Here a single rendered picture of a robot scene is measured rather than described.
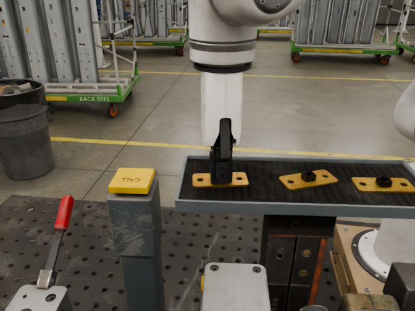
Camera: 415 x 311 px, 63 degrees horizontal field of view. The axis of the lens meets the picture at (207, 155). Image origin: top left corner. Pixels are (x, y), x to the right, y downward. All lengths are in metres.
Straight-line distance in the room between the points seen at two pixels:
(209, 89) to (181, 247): 0.74
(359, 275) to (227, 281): 0.53
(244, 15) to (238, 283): 0.30
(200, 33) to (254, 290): 0.31
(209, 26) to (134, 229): 0.32
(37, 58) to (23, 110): 1.88
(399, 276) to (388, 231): 0.41
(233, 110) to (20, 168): 2.70
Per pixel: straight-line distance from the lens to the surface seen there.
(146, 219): 0.54
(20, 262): 1.18
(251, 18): 0.35
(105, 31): 7.88
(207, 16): 0.41
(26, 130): 2.90
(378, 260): 0.97
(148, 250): 0.58
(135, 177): 0.54
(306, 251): 0.58
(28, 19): 4.61
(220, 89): 0.42
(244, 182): 0.52
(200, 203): 0.47
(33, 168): 3.04
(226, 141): 0.44
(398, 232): 0.91
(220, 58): 0.41
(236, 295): 0.43
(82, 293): 1.02
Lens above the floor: 1.44
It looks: 27 degrees down
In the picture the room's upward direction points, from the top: straight up
